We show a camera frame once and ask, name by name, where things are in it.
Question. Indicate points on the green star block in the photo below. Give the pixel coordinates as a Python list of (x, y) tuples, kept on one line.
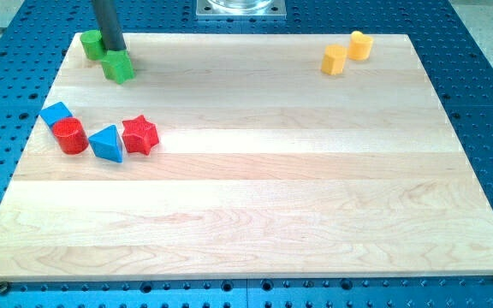
[(117, 66)]

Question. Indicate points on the red star block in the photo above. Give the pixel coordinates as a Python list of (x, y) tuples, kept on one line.
[(139, 135)]

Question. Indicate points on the light wooden board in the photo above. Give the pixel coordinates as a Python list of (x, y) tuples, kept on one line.
[(265, 167)]

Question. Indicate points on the yellow hexagon block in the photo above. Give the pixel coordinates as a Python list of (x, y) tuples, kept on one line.
[(334, 59)]

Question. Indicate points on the blue triangle block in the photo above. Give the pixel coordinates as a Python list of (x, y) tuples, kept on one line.
[(107, 144)]

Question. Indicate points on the yellow heart block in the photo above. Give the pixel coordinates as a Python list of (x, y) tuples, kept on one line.
[(360, 45)]

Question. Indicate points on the red cylinder block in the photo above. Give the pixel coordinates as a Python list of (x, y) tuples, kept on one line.
[(70, 135)]

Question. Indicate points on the green cylinder block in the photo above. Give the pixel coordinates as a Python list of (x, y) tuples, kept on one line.
[(93, 45)]

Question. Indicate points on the blue cube block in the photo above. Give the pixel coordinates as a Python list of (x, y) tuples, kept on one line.
[(54, 113)]

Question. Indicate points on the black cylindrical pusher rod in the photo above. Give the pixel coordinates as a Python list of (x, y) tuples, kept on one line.
[(109, 25)]

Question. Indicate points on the left board stop screw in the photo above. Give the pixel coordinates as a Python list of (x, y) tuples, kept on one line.
[(5, 287)]

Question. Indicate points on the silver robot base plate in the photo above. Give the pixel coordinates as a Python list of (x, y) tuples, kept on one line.
[(219, 9)]

